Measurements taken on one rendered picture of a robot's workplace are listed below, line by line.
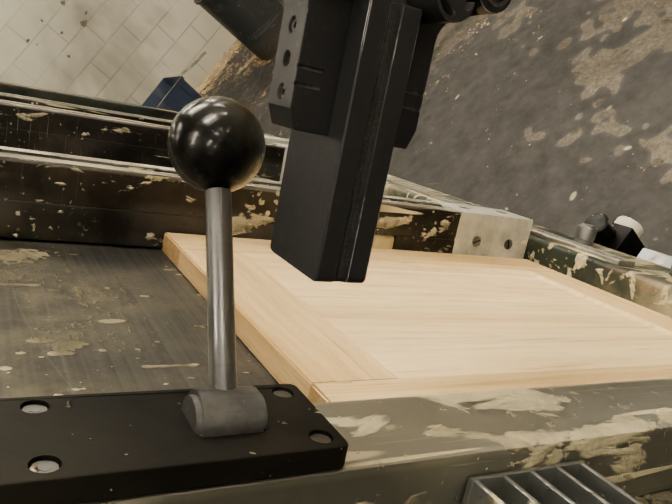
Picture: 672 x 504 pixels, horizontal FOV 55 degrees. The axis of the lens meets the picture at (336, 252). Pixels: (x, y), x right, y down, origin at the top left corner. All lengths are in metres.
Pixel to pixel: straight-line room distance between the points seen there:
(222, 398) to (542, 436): 0.15
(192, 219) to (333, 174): 0.49
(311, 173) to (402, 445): 0.14
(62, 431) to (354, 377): 0.19
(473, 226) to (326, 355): 0.46
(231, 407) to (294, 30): 0.13
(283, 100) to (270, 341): 0.26
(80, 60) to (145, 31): 0.58
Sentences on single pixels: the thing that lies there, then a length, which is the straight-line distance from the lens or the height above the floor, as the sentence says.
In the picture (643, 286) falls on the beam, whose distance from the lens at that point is 0.79.
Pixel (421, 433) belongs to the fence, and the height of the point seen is 1.31.
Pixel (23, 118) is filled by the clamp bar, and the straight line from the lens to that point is 1.13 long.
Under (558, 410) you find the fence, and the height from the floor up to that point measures 1.23.
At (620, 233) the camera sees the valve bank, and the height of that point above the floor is 0.75.
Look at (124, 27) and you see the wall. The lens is 5.78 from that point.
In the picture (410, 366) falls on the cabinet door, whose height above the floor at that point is 1.23.
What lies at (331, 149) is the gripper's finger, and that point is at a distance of 0.16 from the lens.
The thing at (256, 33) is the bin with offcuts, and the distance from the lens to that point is 4.97.
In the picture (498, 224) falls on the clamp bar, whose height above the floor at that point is 0.97.
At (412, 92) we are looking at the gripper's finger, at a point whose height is 1.44.
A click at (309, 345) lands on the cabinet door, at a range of 0.40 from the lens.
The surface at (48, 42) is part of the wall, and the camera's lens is 5.67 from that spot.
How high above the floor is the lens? 1.52
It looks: 33 degrees down
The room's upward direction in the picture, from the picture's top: 48 degrees counter-clockwise
